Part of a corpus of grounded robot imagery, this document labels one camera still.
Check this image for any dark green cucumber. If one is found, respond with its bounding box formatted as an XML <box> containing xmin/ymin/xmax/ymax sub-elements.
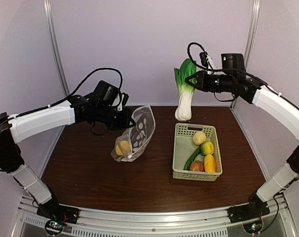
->
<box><xmin>184</xmin><ymin>147</ymin><xmax>201</xmax><ymax>170</ymax></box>

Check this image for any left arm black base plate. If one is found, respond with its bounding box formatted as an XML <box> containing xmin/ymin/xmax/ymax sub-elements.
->
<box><xmin>37</xmin><ymin>205</ymin><xmax>79</xmax><ymax>224</ymax></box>

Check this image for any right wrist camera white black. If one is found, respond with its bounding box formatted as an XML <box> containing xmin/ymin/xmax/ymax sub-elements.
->
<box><xmin>199</xmin><ymin>52</ymin><xmax>216</xmax><ymax>75</ymax></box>

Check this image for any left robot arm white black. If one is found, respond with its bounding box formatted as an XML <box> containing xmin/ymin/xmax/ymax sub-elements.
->
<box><xmin>0</xmin><ymin>80</ymin><xmax>135</xmax><ymax>219</ymax></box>

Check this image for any orange yellow corn bread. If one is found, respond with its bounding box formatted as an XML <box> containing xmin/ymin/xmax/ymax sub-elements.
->
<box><xmin>204</xmin><ymin>155</ymin><xmax>217</xmax><ymax>173</ymax></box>

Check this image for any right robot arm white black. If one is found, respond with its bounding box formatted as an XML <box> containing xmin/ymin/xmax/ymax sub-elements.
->
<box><xmin>185</xmin><ymin>52</ymin><xmax>299</xmax><ymax>218</ymax></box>

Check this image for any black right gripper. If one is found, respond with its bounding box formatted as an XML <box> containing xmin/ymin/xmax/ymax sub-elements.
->
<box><xmin>185</xmin><ymin>70</ymin><xmax>235</xmax><ymax>92</ymax></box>

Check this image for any right round circuit board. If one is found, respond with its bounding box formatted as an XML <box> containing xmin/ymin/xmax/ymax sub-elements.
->
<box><xmin>243</xmin><ymin>220</ymin><xmax>263</xmax><ymax>235</ymax></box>

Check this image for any brown potato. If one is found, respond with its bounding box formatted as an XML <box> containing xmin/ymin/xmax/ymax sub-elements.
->
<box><xmin>189</xmin><ymin>160</ymin><xmax>204</xmax><ymax>172</ymax></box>

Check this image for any left round circuit board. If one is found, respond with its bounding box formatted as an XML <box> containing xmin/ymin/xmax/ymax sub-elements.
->
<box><xmin>44</xmin><ymin>220</ymin><xmax>67</xmax><ymax>236</ymax></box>

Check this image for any clear polka dot zip bag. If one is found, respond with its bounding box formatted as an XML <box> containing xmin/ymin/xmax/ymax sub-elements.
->
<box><xmin>111</xmin><ymin>105</ymin><xmax>156</xmax><ymax>162</ymax></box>

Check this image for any yellow green lemon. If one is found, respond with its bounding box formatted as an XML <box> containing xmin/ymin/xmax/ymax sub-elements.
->
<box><xmin>200</xmin><ymin>141</ymin><xmax>214</xmax><ymax>156</ymax></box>

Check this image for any green perforated plastic basket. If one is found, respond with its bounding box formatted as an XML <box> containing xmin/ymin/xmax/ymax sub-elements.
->
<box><xmin>172</xmin><ymin>123</ymin><xmax>223</xmax><ymax>181</ymax></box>

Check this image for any aluminium frame post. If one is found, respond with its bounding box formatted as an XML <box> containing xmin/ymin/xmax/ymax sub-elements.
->
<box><xmin>43</xmin><ymin>0</ymin><xmax>70</xmax><ymax>96</ymax></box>
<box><xmin>229</xmin><ymin>0</ymin><xmax>261</xmax><ymax>109</ymax></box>

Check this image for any left aluminium frame post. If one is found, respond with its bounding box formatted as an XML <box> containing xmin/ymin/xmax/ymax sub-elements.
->
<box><xmin>43</xmin><ymin>0</ymin><xmax>70</xmax><ymax>96</ymax></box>

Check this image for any front aluminium rail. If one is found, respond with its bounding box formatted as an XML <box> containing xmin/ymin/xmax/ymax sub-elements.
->
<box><xmin>16</xmin><ymin>194</ymin><xmax>292</xmax><ymax>237</ymax></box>

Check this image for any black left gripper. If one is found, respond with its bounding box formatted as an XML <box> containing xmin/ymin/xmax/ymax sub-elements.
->
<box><xmin>95</xmin><ymin>104</ymin><xmax>136</xmax><ymax>131</ymax></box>

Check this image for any round circuit board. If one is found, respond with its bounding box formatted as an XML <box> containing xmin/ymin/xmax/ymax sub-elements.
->
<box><xmin>44</xmin><ymin>220</ymin><xmax>67</xmax><ymax>236</ymax></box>
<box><xmin>243</xmin><ymin>220</ymin><xmax>263</xmax><ymax>235</ymax></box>

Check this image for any right aluminium frame post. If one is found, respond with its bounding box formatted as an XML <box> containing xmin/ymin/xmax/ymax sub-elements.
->
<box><xmin>229</xmin><ymin>0</ymin><xmax>261</xmax><ymax>109</ymax></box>

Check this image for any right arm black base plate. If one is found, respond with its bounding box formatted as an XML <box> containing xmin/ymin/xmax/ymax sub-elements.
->
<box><xmin>226</xmin><ymin>204</ymin><xmax>270</xmax><ymax>224</ymax></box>

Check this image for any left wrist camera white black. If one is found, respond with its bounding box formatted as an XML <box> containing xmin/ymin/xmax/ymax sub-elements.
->
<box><xmin>114</xmin><ymin>92</ymin><xmax>129</xmax><ymax>111</ymax></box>

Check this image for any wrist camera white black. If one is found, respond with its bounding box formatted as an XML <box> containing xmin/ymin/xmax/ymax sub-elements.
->
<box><xmin>114</xmin><ymin>92</ymin><xmax>129</xmax><ymax>111</ymax></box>
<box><xmin>199</xmin><ymin>52</ymin><xmax>216</xmax><ymax>75</ymax></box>

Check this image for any green white bok choy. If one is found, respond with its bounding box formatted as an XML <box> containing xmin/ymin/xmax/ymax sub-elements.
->
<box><xmin>174</xmin><ymin>58</ymin><xmax>196</xmax><ymax>121</ymax></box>

